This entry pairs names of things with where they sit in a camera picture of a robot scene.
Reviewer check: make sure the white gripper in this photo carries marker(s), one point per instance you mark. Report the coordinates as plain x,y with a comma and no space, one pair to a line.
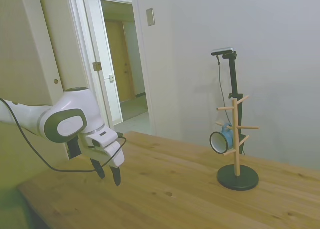
110,156

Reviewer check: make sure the blue enamel mug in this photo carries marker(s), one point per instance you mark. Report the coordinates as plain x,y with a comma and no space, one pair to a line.
226,139

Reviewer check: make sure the wooden mug tree black base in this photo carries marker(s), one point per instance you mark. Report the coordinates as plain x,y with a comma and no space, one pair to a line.
237,164

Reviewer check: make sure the black flat panel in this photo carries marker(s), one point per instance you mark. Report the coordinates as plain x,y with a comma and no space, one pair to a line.
74,149

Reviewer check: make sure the metal door strike plate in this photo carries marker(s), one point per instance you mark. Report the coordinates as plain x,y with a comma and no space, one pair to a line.
111,78

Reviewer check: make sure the brass door hinge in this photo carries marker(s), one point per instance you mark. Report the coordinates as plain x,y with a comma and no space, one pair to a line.
97,66

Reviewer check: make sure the wooden hallway door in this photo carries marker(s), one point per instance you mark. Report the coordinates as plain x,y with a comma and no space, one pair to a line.
117,64

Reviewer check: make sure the beige open door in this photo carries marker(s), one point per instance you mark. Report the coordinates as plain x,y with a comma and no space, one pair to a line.
50,39

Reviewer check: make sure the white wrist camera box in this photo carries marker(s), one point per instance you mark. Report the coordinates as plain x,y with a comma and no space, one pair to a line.
100,140

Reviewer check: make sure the black camera stand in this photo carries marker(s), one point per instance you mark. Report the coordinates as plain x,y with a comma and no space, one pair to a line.
233,76

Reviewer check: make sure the metal wall switch plate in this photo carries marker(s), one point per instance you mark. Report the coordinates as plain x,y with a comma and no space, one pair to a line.
150,17

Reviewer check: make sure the grey camera on stand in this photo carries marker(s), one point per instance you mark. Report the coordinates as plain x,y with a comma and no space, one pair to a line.
223,51

